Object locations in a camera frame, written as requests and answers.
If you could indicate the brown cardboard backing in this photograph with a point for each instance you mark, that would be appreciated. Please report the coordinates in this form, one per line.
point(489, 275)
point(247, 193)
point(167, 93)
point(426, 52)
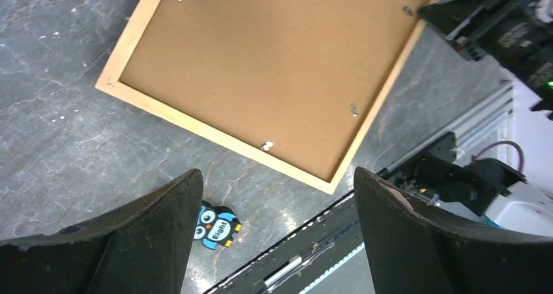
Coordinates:
point(276, 67)

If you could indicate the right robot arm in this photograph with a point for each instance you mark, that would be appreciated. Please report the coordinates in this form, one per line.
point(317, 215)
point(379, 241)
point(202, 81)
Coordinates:
point(487, 187)

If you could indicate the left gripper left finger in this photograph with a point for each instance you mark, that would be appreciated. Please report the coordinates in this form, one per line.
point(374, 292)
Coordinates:
point(140, 247)

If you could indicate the white toothed cable tray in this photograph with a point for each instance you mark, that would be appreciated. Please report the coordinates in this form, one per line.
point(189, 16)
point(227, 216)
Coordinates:
point(333, 268)

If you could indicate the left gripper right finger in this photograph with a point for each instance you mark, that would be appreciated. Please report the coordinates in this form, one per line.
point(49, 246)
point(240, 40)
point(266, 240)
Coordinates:
point(413, 247)

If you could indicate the wooden picture frame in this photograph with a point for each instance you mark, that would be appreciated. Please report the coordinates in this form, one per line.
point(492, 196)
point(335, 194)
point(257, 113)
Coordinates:
point(173, 110)

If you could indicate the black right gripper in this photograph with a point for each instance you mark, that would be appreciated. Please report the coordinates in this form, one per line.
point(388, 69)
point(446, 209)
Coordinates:
point(516, 33)

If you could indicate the blue owl figure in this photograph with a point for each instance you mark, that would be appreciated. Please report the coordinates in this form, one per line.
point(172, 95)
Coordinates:
point(216, 226)

